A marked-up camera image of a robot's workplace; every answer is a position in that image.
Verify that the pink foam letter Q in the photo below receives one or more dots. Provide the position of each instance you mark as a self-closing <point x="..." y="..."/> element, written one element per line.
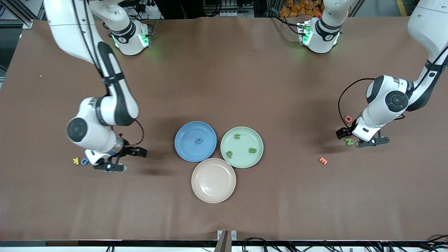
<point x="345" y="118"/>

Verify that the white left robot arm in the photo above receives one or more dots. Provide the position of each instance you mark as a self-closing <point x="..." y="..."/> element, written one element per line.
<point x="430" y="21"/>

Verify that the white power strip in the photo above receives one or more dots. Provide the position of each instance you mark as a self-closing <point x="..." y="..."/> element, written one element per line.
<point x="151" y="6"/>

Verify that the pink plate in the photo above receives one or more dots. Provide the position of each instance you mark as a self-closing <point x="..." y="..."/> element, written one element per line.
<point x="213" y="180"/>

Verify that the brown paper table cover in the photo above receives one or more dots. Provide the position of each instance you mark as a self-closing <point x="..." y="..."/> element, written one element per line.
<point x="224" y="87"/>

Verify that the aluminium frame profile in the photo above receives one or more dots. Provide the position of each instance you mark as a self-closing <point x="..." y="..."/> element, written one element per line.
<point x="27" y="24"/>

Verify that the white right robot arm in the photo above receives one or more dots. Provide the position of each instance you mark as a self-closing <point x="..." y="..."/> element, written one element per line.
<point x="66" y="21"/>

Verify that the green foam letter B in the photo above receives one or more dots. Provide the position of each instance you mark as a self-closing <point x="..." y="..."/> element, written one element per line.
<point x="252" y="150"/>

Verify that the grey metal bracket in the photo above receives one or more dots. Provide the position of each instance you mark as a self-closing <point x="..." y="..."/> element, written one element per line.
<point x="233" y="235"/>

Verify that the green foam letter N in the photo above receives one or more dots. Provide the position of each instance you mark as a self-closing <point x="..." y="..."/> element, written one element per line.
<point x="349" y="142"/>

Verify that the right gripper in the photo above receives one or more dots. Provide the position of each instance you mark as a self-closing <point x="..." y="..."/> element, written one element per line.
<point x="128" y="150"/>

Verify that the green foam letter P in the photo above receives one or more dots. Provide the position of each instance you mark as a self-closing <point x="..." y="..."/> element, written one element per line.
<point x="229" y="153"/>

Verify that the grey-brown upright post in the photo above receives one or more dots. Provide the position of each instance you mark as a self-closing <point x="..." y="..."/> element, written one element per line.
<point x="223" y="245"/>

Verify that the orange foam letter E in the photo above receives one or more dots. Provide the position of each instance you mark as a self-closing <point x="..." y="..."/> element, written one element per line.
<point x="323" y="160"/>

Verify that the orange packets pile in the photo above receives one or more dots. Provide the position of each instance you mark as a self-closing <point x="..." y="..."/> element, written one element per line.
<point x="297" y="7"/>

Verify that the green plate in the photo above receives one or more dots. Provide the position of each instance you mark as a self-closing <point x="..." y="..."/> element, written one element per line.
<point x="245" y="161"/>

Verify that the blue plate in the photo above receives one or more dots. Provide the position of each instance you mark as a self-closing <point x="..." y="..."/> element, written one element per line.
<point x="189" y="150"/>

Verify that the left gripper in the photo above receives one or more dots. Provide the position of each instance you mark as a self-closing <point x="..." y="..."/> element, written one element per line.
<point x="347" y="131"/>

